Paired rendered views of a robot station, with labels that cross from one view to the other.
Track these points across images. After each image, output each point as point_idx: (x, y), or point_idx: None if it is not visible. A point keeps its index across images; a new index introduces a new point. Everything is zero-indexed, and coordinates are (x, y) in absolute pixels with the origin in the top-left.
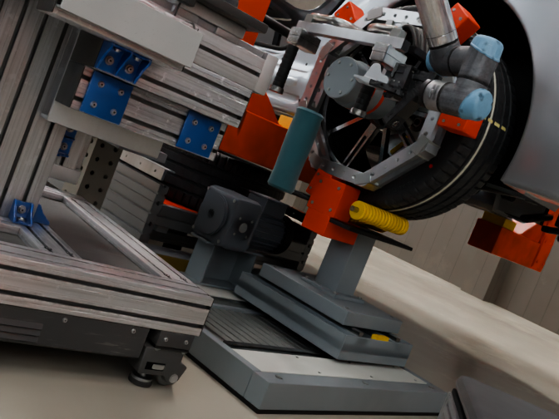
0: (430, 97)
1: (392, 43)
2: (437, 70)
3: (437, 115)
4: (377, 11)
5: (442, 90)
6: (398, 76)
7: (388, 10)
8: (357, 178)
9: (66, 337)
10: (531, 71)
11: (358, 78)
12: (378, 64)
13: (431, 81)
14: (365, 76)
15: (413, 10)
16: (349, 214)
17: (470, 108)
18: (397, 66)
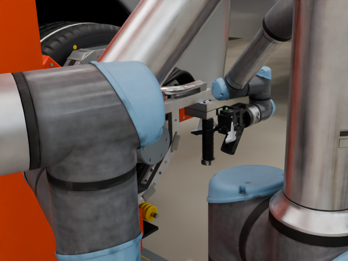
0: (256, 121)
1: (205, 97)
2: (231, 98)
3: (178, 116)
4: (91, 57)
5: (261, 113)
6: (235, 120)
7: (102, 52)
8: (146, 196)
9: None
10: (56, 19)
11: (229, 141)
12: (232, 122)
13: (252, 111)
14: (232, 136)
15: (88, 35)
16: (147, 220)
17: (273, 114)
18: (234, 114)
